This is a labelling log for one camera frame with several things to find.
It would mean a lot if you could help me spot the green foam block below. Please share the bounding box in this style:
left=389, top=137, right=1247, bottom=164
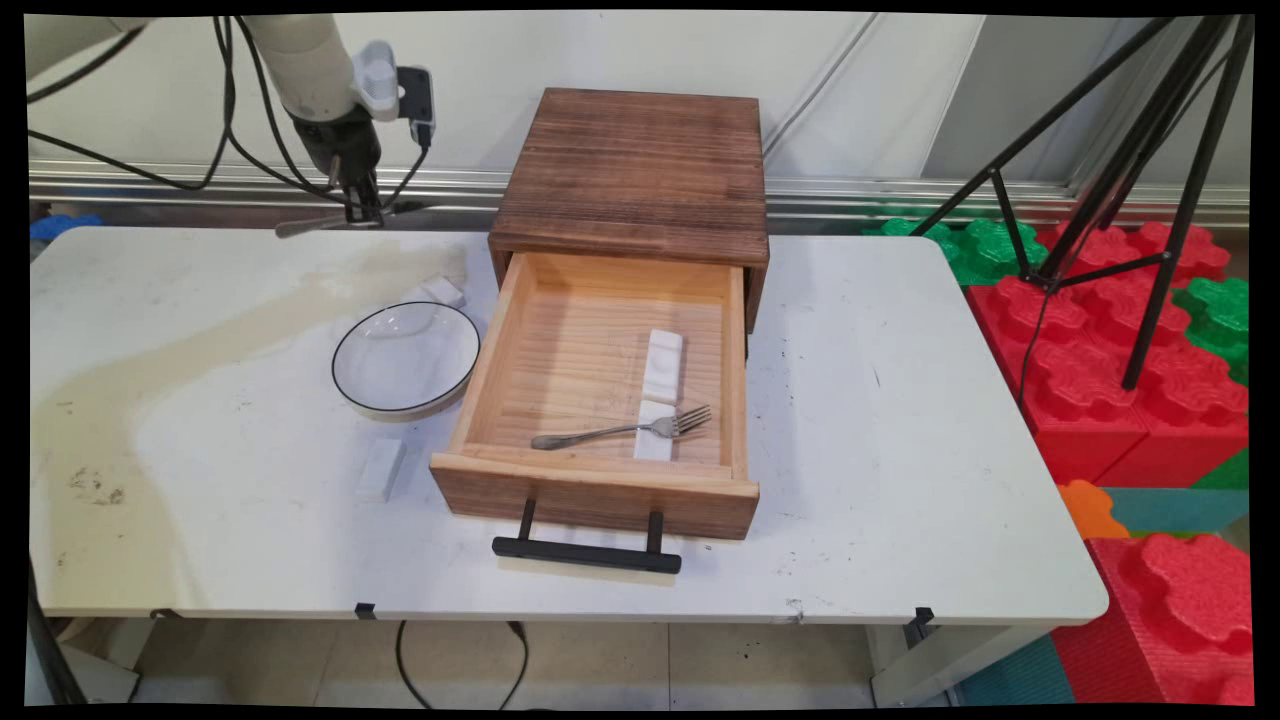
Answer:
left=865, top=217, right=1050, bottom=287
left=1171, top=276, right=1251, bottom=387

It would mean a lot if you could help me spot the white bowl black rim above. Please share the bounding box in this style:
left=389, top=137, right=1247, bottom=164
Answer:
left=331, top=301, right=482, bottom=417

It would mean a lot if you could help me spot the dark wooden cabinet box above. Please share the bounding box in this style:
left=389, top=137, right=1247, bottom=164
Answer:
left=488, top=87, right=770, bottom=334

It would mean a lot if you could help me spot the silver metal fork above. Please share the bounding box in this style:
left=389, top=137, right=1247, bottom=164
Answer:
left=530, top=404, right=713, bottom=451

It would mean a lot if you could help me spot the black drawer handle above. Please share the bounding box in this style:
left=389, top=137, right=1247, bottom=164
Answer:
left=491, top=497, right=683, bottom=575

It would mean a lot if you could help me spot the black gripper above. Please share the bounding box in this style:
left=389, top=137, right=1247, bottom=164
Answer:
left=292, top=104, right=387, bottom=228

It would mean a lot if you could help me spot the blue foam piece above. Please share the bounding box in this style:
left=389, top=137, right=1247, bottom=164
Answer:
left=30, top=212, right=105, bottom=242

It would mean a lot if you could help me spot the silver metal wall rail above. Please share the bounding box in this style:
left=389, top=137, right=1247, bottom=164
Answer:
left=28, top=160, right=1251, bottom=227

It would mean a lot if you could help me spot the large red foam block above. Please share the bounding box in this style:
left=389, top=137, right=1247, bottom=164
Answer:
left=965, top=221, right=1251, bottom=487

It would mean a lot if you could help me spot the white table leg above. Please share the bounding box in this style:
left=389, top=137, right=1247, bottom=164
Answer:
left=868, top=625, right=1053, bottom=709

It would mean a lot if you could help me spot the teal foam mat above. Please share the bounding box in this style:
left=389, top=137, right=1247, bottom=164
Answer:
left=1100, top=486, right=1251, bottom=537

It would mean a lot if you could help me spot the light wooden drawer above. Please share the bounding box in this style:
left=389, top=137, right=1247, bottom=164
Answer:
left=429, top=250, right=760, bottom=541

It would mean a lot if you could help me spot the black camera tripod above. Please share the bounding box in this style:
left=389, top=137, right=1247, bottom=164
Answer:
left=910, top=15, right=1256, bottom=391

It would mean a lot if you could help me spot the white ribbed camera mount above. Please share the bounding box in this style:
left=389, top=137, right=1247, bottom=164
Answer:
left=351, top=40, right=404, bottom=124

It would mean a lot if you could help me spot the black cable under table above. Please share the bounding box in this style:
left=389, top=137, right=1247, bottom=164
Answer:
left=394, top=620, right=531, bottom=711

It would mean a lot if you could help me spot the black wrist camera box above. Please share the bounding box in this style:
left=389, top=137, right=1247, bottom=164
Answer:
left=396, top=65, right=438, bottom=147

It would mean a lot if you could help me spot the orange foam piece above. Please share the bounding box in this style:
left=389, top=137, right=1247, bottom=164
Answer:
left=1057, top=479, right=1132, bottom=541

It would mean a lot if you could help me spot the silver table knife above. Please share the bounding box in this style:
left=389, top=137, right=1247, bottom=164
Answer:
left=275, top=200, right=427, bottom=240

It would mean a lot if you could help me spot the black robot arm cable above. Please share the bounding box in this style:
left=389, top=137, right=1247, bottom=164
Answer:
left=28, top=18, right=433, bottom=213

